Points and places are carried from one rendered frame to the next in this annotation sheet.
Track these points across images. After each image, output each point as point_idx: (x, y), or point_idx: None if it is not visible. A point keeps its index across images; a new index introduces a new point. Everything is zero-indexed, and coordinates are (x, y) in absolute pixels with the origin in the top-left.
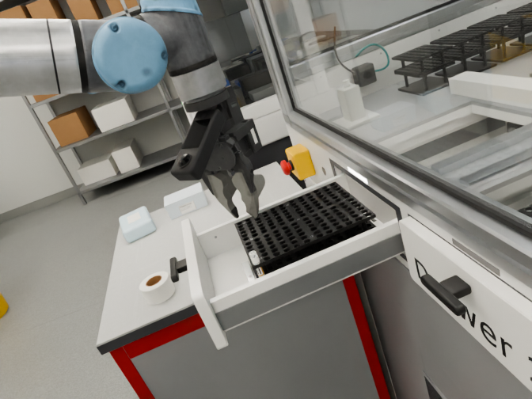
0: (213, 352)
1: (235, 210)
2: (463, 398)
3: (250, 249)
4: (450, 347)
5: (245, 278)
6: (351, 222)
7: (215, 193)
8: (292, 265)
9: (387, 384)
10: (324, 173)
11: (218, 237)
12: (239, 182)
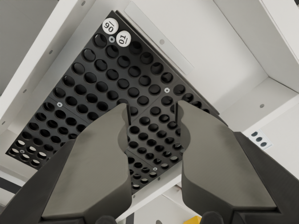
0: None
1: (175, 113)
2: (30, 44)
3: (151, 62)
4: (4, 56)
5: (176, 45)
6: (25, 138)
7: (225, 135)
8: (45, 34)
9: None
10: (158, 222)
11: (258, 106)
12: (93, 170)
